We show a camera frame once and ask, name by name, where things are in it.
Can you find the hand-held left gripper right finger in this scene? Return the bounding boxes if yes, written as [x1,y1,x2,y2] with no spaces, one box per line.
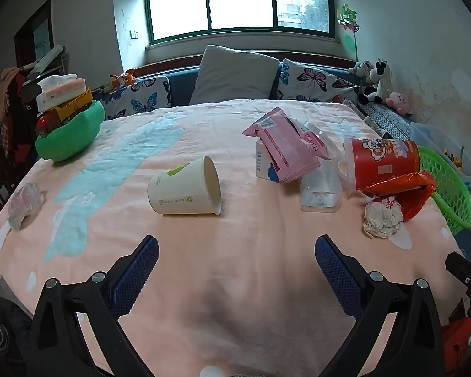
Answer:
[315,234,444,377]

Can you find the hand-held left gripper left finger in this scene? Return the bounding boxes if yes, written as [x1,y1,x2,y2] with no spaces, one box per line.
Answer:
[25,235,160,377]

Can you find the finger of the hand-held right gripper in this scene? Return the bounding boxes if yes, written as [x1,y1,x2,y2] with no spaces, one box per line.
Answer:
[445,249,471,323]

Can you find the green plastic basket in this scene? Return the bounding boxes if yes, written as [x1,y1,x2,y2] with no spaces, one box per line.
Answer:
[416,146,471,232]

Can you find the paper ball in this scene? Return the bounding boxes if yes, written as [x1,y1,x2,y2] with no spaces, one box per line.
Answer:
[362,196,404,239]

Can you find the red snack wrapper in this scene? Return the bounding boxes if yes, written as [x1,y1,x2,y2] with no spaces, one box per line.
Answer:
[363,171,438,222]

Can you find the clear plastic cup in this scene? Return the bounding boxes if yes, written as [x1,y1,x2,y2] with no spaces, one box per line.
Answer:
[300,157,342,213]

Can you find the white paper cup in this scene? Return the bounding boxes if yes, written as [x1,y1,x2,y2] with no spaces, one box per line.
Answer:
[147,155,223,216]

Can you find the red printed tub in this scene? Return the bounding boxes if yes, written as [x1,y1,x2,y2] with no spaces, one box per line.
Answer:
[338,137,421,195]

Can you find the white printed wrapper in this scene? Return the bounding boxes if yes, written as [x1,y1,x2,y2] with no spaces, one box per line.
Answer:
[302,122,333,161]

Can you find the pink snack packet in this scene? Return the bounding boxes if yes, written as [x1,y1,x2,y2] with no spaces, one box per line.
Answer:
[242,107,322,184]

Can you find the red plastic box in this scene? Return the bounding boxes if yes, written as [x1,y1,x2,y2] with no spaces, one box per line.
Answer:
[441,316,471,374]

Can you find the yellow toy vehicle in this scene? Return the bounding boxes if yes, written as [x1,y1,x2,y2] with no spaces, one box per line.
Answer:
[443,147,466,169]

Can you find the clear storage box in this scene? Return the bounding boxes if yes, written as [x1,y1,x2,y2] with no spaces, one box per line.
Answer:
[410,122,471,189]

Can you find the small clear plastic packet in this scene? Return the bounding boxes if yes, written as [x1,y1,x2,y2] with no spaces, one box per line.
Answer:
[6,183,46,232]

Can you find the black printed bag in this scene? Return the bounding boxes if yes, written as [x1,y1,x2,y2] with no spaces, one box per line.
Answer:
[0,291,32,366]

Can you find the green plush cushion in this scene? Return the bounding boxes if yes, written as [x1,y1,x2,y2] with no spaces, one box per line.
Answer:
[35,99,106,162]

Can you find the black and white patterned cloth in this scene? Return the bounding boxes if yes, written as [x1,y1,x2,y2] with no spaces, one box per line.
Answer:
[357,100,413,140]

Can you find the pink round plush toy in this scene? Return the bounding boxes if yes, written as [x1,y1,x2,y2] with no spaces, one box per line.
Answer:
[385,91,413,115]

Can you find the butterfly print pillow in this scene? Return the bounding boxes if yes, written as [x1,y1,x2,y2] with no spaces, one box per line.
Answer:
[93,75,172,121]
[277,59,360,105]

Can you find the yellow and red toy truck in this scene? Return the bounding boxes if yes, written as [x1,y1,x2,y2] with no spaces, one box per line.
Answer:
[35,88,94,136]

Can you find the cow plush toy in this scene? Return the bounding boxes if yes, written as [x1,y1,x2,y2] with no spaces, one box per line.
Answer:
[367,58,393,105]

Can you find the orange plush toy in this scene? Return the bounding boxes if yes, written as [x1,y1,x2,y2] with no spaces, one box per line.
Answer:
[109,68,137,89]

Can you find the pink tissue box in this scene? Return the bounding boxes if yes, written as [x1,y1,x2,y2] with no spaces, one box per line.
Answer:
[36,74,88,111]

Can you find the hanging clothes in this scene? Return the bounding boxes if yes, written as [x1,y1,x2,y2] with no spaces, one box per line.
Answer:
[0,67,38,158]

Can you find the spotted dog plush toy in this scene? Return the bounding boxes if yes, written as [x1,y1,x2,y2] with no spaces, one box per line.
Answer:
[349,61,373,87]

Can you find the grey pillow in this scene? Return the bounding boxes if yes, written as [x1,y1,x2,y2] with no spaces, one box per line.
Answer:
[188,44,280,105]

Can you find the colourful pinwheel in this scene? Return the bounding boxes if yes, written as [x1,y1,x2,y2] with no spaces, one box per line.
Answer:
[337,4,362,61]

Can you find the dark door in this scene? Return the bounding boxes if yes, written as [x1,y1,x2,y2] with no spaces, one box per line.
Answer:
[15,0,55,67]

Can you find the green framed window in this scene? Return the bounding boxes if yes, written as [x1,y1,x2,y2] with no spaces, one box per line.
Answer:
[143,0,335,46]

